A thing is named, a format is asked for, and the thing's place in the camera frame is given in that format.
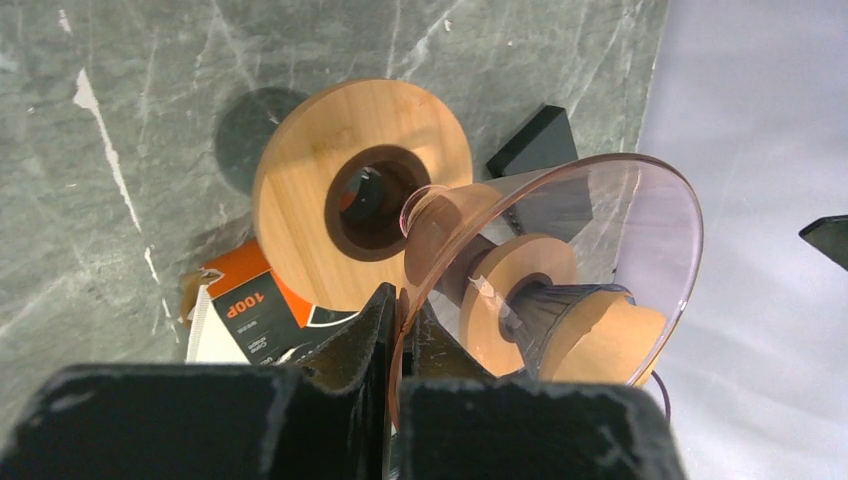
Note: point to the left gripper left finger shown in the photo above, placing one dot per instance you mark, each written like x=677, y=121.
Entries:
x=323, y=417

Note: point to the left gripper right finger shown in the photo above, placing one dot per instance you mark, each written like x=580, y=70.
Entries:
x=455, y=423

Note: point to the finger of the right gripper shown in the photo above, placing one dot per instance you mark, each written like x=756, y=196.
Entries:
x=828, y=235

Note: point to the white paper coffee filter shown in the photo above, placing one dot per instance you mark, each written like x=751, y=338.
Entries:
x=209, y=340

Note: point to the brown paper coffee filter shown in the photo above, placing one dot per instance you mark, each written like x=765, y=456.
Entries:
x=603, y=339

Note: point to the clear plastic filter bag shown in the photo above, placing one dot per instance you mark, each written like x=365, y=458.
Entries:
x=512, y=290

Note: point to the orange coffee filter box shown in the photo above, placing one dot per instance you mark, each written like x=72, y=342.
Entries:
x=271, y=324

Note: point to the right black flat box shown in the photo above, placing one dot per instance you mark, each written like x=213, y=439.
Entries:
x=544, y=141

